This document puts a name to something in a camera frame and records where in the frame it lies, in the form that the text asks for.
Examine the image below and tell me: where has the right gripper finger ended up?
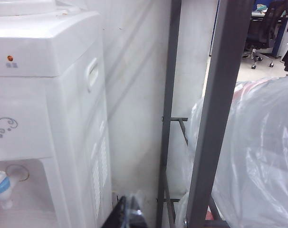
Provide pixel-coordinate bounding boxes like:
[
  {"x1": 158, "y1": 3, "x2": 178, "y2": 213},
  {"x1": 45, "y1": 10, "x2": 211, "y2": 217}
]
[{"x1": 112, "y1": 189, "x2": 150, "y2": 228}]

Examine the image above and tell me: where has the blue-collared white tap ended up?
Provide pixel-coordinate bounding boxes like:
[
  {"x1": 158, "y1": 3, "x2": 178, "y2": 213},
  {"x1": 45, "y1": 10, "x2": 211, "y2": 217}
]
[{"x1": 0, "y1": 169, "x2": 14, "y2": 210}]

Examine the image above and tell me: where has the white water dispenser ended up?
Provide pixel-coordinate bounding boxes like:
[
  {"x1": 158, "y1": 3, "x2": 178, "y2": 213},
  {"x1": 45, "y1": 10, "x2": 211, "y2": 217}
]
[{"x1": 0, "y1": 0, "x2": 114, "y2": 228}]

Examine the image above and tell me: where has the wrapped water jug red label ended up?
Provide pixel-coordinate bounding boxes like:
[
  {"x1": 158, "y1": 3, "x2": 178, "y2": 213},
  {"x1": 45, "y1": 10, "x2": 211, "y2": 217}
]
[{"x1": 174, "y1": 73, "x2": 288, "y2": 228}]

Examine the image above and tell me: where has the blue desk partition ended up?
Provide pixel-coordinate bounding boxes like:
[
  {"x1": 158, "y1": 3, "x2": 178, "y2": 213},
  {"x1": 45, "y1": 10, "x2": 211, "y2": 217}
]
[{"x1": 272, "y1": 18, "x2": 288, "y2": 59}]

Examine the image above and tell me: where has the grey metal rack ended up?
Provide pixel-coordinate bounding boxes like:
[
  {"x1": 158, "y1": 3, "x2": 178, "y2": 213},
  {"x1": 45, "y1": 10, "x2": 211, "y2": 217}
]
[{"x1": 155, "y1": 0, "x2": 254, "y2": 228}]

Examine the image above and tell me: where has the black office chair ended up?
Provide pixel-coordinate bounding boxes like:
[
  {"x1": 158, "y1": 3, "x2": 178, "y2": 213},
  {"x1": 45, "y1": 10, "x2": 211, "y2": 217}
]
[{"x1": 241, "y1": 0, "x2": 288, "y2": 70}]

